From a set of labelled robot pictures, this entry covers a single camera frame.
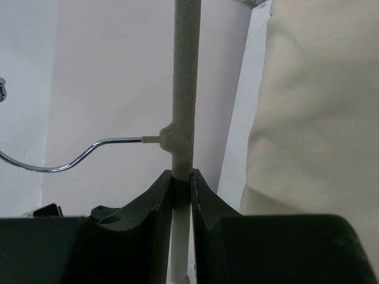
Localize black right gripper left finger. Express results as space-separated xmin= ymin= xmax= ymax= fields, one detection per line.
xmin=99 ymin=170 xmax=172 ymax=283

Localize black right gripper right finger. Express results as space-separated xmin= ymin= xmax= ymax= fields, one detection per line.
xmin=190 ymin=169 xmax=240 ymax=283

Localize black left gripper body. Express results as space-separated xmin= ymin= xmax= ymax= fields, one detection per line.
xmin=22 ymin=203 xmax=118 ymax=221

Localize grey wire hanger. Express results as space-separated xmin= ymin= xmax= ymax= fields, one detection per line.
xmin=1 ymin=1 xmax=201 ymax=283

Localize beige trousers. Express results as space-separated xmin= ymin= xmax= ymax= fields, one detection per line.
xmin=238 ymin=0 xmax=379 ymax=218

